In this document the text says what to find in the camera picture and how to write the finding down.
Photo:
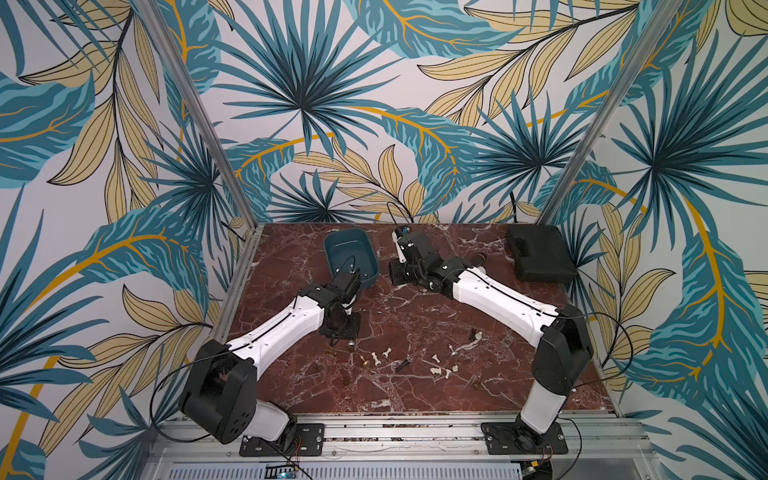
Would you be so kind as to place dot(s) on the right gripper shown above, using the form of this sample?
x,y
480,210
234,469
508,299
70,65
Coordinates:
x,y
405,258

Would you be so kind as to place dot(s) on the aluminium frame rail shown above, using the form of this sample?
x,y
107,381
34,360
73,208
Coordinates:
x,y
412,446

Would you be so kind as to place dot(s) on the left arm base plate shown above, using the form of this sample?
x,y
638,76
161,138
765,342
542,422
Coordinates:
x,y
302,440

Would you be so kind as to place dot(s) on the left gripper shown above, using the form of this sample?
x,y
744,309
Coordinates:
x,y
352,332

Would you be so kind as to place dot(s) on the black and white bottle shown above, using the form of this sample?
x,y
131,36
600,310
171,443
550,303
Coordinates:
x,y
478,260

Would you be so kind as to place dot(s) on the black chess piece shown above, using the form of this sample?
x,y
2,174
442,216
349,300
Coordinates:
x,y
402,365

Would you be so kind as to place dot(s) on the black plastic case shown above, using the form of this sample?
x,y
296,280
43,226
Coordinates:
x,y
540,254

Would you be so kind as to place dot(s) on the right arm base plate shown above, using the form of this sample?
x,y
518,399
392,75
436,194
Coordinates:
x,y
516,438

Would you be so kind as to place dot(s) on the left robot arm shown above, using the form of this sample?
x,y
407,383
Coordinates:
x,y
220,394

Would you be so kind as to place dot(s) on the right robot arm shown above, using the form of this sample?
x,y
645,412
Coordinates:
x,y
563,347

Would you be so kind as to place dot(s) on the teal plastic storage box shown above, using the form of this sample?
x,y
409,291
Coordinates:
x,y
351,251

